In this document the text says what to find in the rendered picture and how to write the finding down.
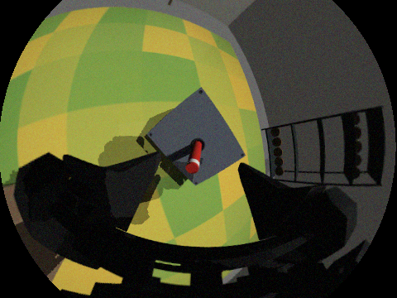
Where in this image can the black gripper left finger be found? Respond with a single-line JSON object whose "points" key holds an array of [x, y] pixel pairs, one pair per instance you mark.
{"points": [[120, 187]]}

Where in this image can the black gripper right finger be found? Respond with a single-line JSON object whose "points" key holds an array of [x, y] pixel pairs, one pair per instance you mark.
{"points": [[270, 201]]}

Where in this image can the dark red peg with white band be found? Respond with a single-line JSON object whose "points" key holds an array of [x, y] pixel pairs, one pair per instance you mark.
{"points": [[192, 166]]}

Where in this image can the grey sloped panel with hole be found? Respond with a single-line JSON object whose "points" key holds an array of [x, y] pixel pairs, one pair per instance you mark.
{"points": [[197, 118]]}

